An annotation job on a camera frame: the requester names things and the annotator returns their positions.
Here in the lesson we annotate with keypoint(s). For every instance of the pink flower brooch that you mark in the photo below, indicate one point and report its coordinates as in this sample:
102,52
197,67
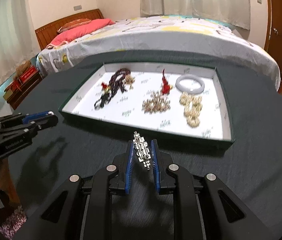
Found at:
157,103

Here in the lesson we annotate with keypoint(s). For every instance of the pink pillow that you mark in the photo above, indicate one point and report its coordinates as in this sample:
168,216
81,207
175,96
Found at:
70,35

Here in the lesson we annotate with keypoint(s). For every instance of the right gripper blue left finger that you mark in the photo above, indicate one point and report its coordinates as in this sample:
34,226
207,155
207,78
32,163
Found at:
129,167

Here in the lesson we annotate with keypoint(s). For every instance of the wooden nightstand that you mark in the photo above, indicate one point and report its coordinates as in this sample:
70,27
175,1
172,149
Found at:
15,98

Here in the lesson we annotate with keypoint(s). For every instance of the bed with white patterned sheet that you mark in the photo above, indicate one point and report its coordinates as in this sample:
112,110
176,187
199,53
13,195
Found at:
173,33

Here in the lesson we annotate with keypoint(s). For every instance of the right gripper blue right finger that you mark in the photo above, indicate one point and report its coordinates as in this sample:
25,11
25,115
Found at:
156,164

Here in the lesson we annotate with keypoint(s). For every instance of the black pendant with braided cord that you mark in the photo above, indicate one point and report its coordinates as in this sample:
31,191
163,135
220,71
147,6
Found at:
106,97

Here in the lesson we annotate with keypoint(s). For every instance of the white jade bangle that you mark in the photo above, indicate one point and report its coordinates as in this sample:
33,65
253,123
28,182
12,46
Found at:
190,84

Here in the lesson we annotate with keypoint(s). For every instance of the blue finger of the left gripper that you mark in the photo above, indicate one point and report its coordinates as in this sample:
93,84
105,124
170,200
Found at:
32,117
43,123

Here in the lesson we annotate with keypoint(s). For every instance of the green white jewelry box tray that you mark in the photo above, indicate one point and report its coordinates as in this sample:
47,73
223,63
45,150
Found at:
171,99

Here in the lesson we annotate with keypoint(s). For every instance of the brown teddy bear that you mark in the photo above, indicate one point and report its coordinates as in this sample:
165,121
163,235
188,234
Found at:
22,68

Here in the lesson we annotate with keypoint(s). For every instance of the red gift box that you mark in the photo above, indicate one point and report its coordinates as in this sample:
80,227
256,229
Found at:
19,81

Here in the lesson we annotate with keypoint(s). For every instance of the wooden headboard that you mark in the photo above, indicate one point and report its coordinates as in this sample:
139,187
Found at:
48,32

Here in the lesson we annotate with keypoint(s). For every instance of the orange pillow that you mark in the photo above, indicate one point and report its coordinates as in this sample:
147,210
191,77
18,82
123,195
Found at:
73,24

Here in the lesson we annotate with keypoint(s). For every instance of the red tassel gold charm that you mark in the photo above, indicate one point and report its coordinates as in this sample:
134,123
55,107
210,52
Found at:
105,87

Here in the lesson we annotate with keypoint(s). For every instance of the red knot tassel charm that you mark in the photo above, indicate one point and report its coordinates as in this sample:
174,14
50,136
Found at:
166,87

